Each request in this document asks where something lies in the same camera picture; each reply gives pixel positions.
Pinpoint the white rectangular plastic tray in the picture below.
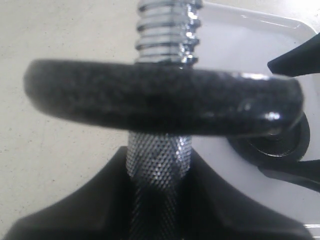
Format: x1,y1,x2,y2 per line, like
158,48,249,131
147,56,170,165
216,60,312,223
192,3,320,239

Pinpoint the black weight plate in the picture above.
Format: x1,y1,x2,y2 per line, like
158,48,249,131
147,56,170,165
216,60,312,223
227,114,311,166
23,59,304,137

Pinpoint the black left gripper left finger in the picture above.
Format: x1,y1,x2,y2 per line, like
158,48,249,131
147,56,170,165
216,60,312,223
4,146,134,240

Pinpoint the chrome threaded dumbbell bar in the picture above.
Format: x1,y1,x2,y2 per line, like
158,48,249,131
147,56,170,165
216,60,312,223
124,0,205,240

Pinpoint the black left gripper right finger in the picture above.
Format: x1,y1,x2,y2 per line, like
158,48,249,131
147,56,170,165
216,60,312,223
180,151,313,240

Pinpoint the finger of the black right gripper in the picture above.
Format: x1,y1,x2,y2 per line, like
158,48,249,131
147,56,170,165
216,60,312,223
267,33,320,77
258,159,320,193

